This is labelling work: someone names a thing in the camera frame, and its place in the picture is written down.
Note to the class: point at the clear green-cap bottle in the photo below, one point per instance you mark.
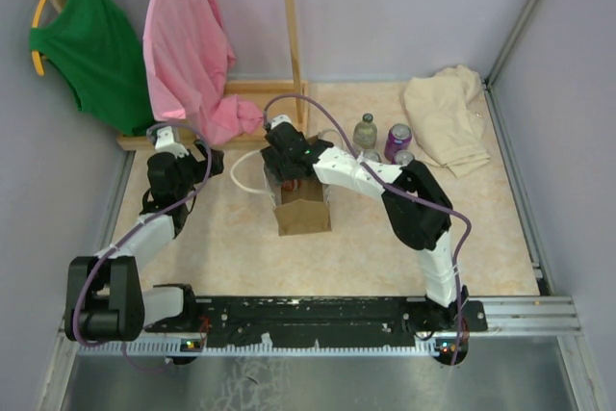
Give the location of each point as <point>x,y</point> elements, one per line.
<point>365,133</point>

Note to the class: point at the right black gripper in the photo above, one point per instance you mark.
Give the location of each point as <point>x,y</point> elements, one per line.
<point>273,160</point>

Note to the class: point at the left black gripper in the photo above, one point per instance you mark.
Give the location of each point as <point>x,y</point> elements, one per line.
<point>199,165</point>

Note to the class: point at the red soda can front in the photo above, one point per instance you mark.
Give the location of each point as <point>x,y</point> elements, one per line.
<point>372,155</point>

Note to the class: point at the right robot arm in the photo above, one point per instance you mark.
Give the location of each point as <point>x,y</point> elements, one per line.
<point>416,206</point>

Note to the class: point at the pink t-shirt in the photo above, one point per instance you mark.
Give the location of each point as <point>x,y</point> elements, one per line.
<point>187,56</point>

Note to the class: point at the red soda can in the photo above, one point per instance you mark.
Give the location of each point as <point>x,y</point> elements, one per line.
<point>372,155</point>
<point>291,185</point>

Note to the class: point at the purple Fanta can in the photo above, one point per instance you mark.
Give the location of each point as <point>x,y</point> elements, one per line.
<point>403,158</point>

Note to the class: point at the purple soda can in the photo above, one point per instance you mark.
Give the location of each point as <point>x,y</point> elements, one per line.
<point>398,138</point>

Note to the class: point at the beige folded cloth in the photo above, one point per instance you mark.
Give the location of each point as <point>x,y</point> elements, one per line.
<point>446,130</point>

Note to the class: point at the green tank top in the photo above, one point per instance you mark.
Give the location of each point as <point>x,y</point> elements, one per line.
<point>94,46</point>

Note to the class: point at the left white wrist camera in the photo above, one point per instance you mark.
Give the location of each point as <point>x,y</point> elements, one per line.
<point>166,140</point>

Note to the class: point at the aluminium frame rail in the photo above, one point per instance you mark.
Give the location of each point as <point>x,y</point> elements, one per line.
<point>509,316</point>

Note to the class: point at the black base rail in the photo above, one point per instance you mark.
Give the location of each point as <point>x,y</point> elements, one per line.
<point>352,324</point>

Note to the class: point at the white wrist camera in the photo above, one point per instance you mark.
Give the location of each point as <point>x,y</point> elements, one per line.
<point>277,120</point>
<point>166,140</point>

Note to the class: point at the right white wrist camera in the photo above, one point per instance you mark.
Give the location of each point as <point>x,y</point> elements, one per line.
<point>277,120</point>

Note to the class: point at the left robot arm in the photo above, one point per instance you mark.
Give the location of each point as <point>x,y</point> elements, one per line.
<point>104,300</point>

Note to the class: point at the wooden clothes rack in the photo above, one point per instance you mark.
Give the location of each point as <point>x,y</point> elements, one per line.
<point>254,90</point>

